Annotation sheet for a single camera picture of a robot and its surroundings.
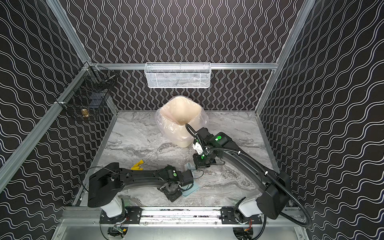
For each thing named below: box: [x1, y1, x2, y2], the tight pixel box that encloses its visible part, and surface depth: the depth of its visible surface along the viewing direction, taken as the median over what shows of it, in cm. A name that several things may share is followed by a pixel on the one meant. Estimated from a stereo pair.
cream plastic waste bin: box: [159, 96, 202, 148], surface depth 90 cm
